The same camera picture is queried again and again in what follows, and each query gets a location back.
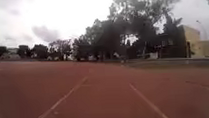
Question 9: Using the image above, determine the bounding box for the row of dark trees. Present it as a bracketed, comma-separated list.
[0, 0, 187, 66]

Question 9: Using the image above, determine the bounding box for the red running track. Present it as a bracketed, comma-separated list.
[0, 54, 209, 118]

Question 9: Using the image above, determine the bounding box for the beige building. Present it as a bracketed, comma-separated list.
[156, 24, 203, 60]

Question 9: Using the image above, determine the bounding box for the yellow low building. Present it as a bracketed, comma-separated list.
[199, 39, 209, 59]

